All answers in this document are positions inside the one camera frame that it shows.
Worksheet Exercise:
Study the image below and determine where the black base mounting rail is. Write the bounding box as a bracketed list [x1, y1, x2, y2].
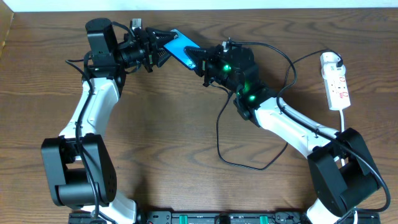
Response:
[67, 210, 381, 224]

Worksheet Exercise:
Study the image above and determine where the white charger adapter plug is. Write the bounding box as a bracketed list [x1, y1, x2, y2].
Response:
[320, 52, 346, 80]

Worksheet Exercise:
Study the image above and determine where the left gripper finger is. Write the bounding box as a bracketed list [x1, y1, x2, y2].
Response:
[146, 27, 178, 47]
[155, 49, 170, 68]

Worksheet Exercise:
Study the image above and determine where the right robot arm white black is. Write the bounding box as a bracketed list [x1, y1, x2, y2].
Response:
[184, 43, 387, 223]

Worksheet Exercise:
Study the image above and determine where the blue screen Galaxy smartphone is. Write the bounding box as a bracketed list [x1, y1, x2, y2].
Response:
[164, 29, 200, 70]

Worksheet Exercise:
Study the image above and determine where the white power strip cord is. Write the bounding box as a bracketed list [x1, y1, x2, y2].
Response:
[338, 108, 359, 224]

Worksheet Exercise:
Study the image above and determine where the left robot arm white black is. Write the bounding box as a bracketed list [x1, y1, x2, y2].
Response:
[41, 18, 178, 223]

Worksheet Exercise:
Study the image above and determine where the white power strip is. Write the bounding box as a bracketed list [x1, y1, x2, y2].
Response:
[324, 75, 351, 111]

